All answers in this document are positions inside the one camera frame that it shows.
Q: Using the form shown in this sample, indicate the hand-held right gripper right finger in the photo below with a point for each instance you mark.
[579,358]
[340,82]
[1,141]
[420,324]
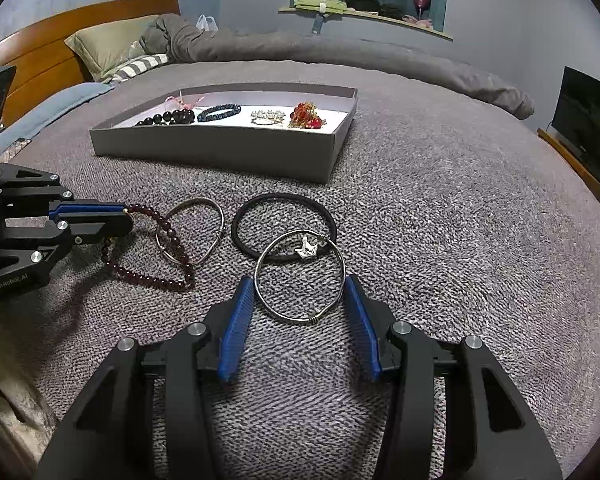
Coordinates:
[365,330]

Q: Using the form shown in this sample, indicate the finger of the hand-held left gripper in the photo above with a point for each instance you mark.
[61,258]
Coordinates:
[90,227]
[80,207]

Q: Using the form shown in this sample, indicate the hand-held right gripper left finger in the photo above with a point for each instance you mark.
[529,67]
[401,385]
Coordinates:
[235,330]

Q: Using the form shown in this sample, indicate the long dark red bead strand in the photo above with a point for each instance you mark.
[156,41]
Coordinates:
[145,280]

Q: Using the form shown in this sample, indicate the silver bangle with charm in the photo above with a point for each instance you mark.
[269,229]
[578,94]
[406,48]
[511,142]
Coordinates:
[307,250]

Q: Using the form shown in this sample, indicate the thin silver bangle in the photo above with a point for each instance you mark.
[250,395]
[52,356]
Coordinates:
[215,210]

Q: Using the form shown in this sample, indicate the grey cardboard box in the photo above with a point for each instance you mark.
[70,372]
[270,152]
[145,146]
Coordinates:
[205,152]

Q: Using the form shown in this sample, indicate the blue bed sheet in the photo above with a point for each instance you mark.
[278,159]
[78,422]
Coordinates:
[55,105]

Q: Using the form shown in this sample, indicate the wooden headboard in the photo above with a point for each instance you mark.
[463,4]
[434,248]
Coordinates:
[35,60]

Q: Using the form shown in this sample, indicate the olive pillow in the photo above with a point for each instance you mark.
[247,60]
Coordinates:
[105,47]

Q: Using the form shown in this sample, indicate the striped pillow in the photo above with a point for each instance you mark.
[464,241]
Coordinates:
[140,65]

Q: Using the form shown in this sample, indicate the white plastic bag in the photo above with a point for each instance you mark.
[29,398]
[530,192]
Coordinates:
[206,23]

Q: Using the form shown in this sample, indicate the wooden television stand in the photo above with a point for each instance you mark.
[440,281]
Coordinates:
[575,165]

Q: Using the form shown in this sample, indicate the grey rolled duvet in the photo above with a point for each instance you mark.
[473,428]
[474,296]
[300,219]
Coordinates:
[330,55]

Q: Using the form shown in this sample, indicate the window sill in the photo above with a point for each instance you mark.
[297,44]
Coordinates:
[380,20]

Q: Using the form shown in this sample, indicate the black television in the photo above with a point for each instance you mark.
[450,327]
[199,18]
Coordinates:
[590,115]

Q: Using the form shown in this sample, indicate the pink cloth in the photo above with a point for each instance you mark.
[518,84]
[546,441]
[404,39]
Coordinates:
[420,21]

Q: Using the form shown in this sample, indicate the green cloth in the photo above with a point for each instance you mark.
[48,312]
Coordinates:
[315,0]

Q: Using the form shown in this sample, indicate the black cloth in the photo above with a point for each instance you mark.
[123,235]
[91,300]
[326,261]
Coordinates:
[392,10]

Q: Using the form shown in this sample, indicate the black bag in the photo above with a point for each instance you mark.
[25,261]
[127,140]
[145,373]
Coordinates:
[362,2]

